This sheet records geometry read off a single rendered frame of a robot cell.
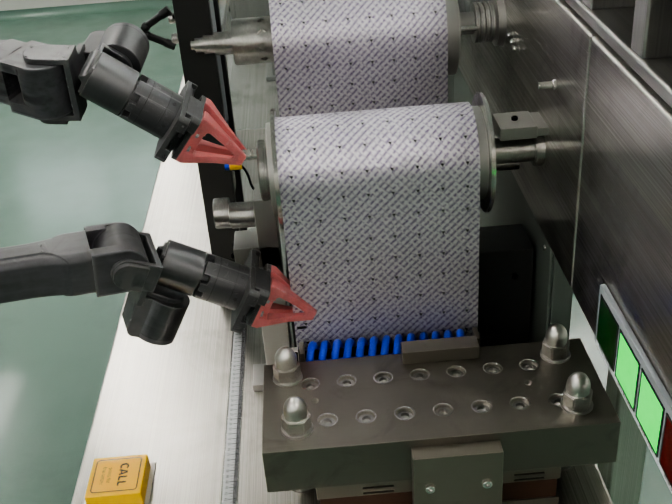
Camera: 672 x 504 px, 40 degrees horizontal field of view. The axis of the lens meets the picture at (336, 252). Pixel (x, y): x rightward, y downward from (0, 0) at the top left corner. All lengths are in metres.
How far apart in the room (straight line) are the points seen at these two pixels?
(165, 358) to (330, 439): 0.45
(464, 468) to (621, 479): 0.62
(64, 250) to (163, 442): 0.33
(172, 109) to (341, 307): 0.32
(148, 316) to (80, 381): 1.83
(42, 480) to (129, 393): 1.31
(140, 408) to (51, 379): 1.68
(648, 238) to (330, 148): 0.41
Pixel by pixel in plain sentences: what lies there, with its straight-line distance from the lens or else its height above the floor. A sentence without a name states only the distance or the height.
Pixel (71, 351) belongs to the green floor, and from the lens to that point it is 3.11.
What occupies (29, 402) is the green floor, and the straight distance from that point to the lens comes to 2.95.
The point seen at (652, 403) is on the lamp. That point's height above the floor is 1.20.
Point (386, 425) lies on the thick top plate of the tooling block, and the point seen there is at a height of 1.03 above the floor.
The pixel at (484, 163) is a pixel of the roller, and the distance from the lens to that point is 1.10.
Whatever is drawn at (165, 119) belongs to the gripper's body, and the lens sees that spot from 1.09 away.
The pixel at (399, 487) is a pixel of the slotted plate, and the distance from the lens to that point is 1.10.
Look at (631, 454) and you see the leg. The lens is 1.61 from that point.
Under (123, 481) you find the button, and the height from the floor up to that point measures 0.92.
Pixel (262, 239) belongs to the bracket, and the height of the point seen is 1.15.
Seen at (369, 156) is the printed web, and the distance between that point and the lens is 1.07.
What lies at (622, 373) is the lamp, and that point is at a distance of 0.92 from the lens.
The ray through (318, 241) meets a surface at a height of 1.18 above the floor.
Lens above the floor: 1.73
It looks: 31 degrees down
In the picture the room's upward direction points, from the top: 4 degrees counter-clockwise
